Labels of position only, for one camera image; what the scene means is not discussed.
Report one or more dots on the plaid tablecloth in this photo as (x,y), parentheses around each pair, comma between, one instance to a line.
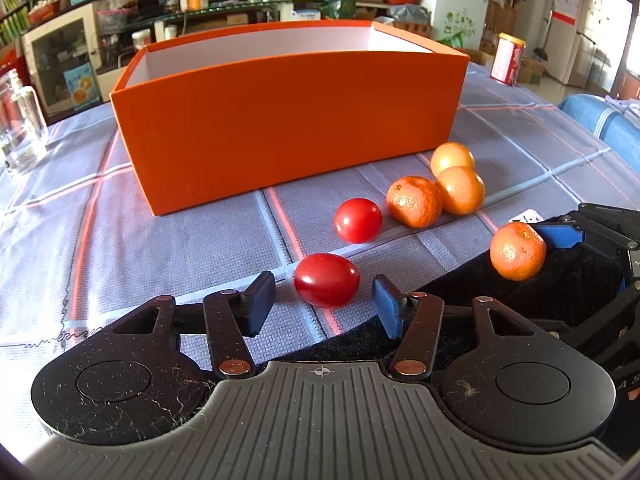
(150,260)

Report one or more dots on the green plastic bag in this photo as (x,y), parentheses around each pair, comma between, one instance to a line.
(337,7)

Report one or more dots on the orange cardboard box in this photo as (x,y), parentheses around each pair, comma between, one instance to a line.
(280,120)

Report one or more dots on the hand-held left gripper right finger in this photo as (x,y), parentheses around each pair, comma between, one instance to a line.
(389,306)

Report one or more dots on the small floor cardboard box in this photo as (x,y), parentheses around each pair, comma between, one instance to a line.
(531,71)

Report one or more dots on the mandarin orange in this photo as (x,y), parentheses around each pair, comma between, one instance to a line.
(462,190)
(517,252)
(412,202)
(451,156)

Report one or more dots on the pink plastic basket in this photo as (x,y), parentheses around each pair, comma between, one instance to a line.
(114,21)

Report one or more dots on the round red tomato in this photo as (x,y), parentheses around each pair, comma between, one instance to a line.
(357,220)

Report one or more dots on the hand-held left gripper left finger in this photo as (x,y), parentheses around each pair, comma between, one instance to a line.
(260,304)

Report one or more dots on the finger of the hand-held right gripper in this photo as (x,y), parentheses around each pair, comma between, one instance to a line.
(562,236)
(605,320)

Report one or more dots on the white glass door cabinet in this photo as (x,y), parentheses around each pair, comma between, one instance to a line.
(55,60)

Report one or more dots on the clear glass bottle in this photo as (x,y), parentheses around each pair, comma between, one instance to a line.
(25,125)

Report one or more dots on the white television stand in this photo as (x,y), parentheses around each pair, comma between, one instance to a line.
(200,24)

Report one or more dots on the red cylindrical can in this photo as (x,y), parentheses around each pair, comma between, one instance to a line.
(509,59)

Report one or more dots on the oval red tomato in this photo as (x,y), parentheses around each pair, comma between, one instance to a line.
(325,280)

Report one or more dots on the blue white small box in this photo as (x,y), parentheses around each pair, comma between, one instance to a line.
(306,15)

